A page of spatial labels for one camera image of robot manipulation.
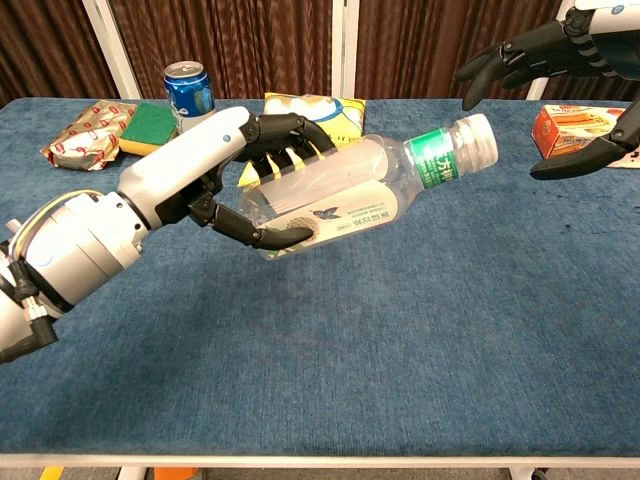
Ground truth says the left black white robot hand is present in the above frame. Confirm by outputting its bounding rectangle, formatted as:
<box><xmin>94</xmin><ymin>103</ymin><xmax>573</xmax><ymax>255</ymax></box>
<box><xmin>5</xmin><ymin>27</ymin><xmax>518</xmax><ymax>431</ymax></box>
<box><xmin>118</xmin><ymin>106</ymin><xmax>336</xmax><ymax>251</ymax></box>

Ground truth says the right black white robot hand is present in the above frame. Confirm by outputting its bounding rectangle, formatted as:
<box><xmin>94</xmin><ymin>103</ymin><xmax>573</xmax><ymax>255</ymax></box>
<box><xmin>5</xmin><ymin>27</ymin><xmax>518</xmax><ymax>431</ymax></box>
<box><xmin>453</xmin><ymin>0</ymin><xmax>640</xmax><ymax>181</ymax></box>

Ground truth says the white bottle cap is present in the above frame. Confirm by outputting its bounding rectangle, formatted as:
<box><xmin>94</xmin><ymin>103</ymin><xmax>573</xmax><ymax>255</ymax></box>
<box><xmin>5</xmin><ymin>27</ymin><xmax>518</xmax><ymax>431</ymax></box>
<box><xmin>457</xmin><ymin>113</ymin><xmax>500</xmax><ymax>176</ymax></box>

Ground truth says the clear plastic bottle green label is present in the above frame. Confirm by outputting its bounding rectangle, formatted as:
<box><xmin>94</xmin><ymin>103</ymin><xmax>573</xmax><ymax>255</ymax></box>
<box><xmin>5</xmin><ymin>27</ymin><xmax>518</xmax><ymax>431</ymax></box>
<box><xmin>234</xmin><ymin>124</ymin><xmax>476</xmax><ymax>264</ymax></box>

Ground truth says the green yellow sponge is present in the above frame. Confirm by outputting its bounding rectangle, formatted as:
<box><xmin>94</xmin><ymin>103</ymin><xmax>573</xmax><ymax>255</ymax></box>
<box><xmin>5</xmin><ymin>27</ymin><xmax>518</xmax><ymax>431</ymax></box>
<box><xmin>118</xmin><ymin>102</ymin><xmax>179</xmax><ymax>156</ymax></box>

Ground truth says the brown curtain panel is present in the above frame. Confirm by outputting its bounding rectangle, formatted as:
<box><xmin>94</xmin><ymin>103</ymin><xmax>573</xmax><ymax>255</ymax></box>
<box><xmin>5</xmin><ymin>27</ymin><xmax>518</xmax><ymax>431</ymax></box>
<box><xmin>109</xmin><ymin>0</ymin><xmax>334</xmax><ymax>100</ymax></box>
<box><xmin>354</xmin><ymin>0</ymin><xmax>564</xmax><ymax>100</ymax></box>
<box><xmin>0</xmin><ymin>0</ymin><xmax>121</xmax><ymax>109</ymax></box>
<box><xmin>542</xmin><ymin>72</ymin><xmax>640</xmax><ymax>101</ymax></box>

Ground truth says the blue soda can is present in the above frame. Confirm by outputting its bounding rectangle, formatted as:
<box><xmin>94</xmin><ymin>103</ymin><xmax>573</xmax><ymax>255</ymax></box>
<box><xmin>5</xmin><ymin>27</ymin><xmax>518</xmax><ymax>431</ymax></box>
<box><xmin>163</xmin><ymin>60</ymin><xmax>216</xmax><ymax>134</ymax></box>

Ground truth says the orange biscuit box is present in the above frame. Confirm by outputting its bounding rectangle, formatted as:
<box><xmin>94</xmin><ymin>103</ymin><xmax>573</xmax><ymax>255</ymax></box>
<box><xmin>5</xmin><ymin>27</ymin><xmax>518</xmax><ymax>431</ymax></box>
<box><xmin>530</xmin><ymin>103</ymin><xmax>640</xmax><ymax>169</ymax></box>

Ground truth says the gold red wrapped packet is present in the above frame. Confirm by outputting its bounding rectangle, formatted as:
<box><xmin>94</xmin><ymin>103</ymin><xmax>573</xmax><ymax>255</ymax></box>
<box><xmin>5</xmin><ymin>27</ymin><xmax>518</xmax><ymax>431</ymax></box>
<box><xmin>39</xmin><ymin>99</ymin><xmax>139</xmax><ymax>173</ymax></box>

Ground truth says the yellow snack bag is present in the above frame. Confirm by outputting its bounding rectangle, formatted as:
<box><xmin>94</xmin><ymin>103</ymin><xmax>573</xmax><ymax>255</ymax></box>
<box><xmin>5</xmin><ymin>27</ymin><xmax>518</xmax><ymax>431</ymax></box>
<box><xmin>236</xmin><ymin>92</ymin><xmax>368</xmax><ymax>189</ymax></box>

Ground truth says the blue felt table mat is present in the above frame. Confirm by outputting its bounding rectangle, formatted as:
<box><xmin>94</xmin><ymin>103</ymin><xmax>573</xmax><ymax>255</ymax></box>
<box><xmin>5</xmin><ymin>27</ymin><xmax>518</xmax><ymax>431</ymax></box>
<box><xmin>0</xmin><ymin>97</ymin><xmax>640</xmax><ymax>457</ymax></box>

